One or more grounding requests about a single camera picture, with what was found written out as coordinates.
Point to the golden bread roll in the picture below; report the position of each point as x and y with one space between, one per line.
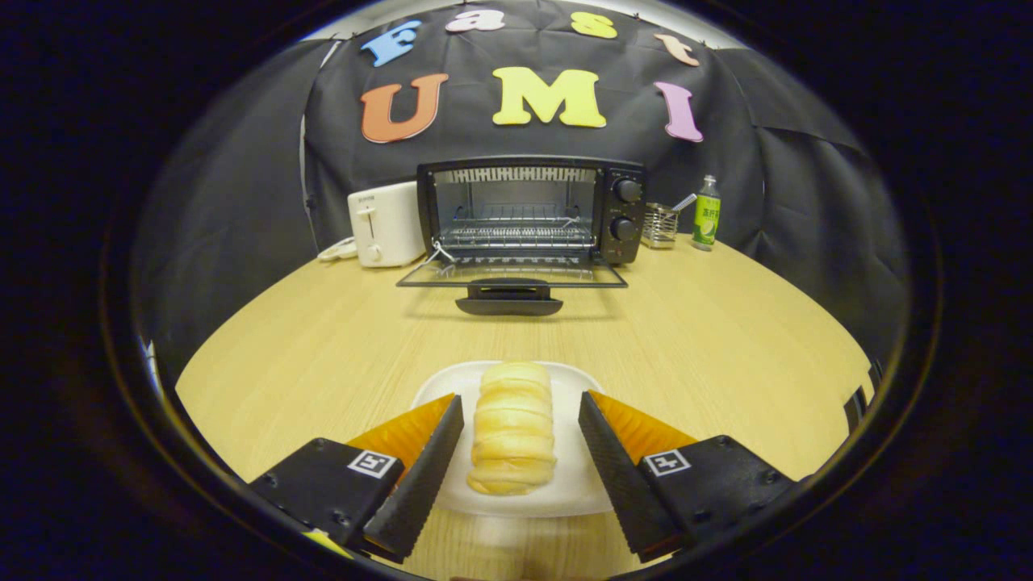
512 420

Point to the black backdrop cloth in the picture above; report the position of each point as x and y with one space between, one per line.
767 202

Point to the white pop-up toaster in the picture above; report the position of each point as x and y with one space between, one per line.
391 218

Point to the black toaster oven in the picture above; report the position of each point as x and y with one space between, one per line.
625 210

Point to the white rectangular plate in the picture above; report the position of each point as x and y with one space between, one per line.
573 484

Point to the green drink bottle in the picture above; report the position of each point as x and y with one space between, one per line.
706 218

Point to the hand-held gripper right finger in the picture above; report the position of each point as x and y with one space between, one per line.
621 484

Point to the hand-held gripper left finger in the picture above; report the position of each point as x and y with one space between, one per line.
420 484

